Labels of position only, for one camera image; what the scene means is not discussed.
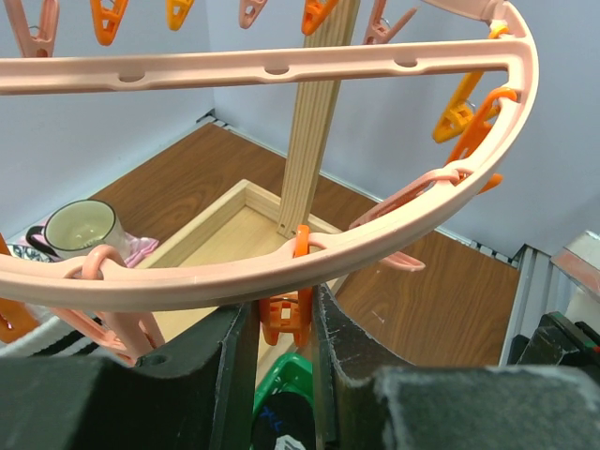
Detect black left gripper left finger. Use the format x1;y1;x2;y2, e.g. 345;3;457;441
1;303;259;449

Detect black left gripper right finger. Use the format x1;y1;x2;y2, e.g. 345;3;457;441
312;286;599;449

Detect white sock with black stripes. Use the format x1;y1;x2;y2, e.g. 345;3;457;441
1;317;108;357

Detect pink round clip hanger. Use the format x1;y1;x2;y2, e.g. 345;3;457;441
0;0;540;312

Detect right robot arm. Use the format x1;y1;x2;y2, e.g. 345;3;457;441
313;286;599;449

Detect green plastic tray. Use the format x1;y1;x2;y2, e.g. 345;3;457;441
253;353;314;419

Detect black sock with blue logo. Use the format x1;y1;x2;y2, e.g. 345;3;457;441
251;392;316;450

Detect pink cloth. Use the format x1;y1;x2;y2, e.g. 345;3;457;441
17;218;158;267

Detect floral ceramic plate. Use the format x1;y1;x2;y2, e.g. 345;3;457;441
7;244;53;263

